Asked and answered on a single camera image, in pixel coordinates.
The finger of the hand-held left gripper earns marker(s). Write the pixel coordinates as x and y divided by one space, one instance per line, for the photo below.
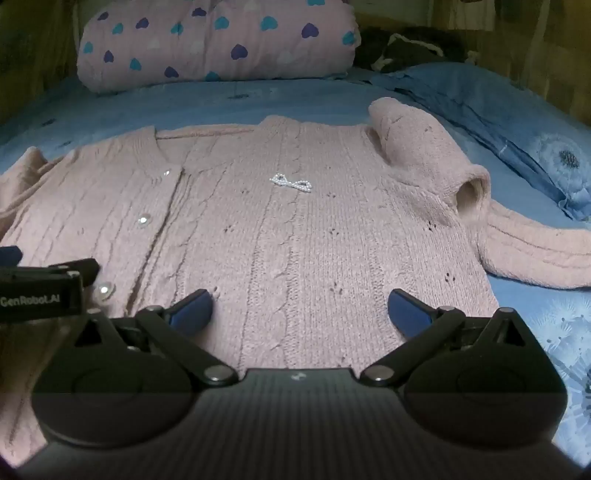
78 272
9 256

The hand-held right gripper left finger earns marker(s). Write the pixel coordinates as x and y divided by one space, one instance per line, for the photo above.
193 310

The dark cloth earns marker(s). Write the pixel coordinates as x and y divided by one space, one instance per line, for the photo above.
406 48

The blue dandelion-print pillow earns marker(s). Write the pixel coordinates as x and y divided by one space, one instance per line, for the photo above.
498 106

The pink knit cardigan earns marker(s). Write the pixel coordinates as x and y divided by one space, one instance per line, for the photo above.
295 221

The pink heart-pattern pillow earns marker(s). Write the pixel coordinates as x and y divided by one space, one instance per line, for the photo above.
217 41

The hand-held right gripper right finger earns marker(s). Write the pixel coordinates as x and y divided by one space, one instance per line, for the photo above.
408 314

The blue dandelion-print bed sheet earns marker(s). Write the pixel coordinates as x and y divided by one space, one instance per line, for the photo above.
300 99

